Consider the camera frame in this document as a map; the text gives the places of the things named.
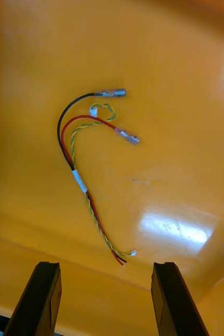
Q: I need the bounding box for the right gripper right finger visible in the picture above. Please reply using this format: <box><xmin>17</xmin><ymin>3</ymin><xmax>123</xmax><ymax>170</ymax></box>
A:
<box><xmin>151</xmin><ymin>261</ymin><xmax>210</xmax><ymax>336</ymax></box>

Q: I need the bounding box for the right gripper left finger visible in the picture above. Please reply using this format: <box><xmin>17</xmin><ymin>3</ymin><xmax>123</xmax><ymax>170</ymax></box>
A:
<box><xmin>3</xmin><ymin>261</ymin><xmax>62</xmax><ymax>336</ymax></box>

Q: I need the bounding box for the red black green-yellow wire harness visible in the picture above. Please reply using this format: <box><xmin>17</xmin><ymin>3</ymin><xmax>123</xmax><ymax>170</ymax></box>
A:
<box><xmin>57</xmin><ymin>88</ymin><xmax>141</xmax><ymax>267</ymax></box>

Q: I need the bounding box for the yellow-orange bin with handwriting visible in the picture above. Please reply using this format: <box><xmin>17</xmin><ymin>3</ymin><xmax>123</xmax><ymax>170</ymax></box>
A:
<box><xmin>0</xmin><ymin>0</ymin><xmax>224</xmax><ymax>336</ymax></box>

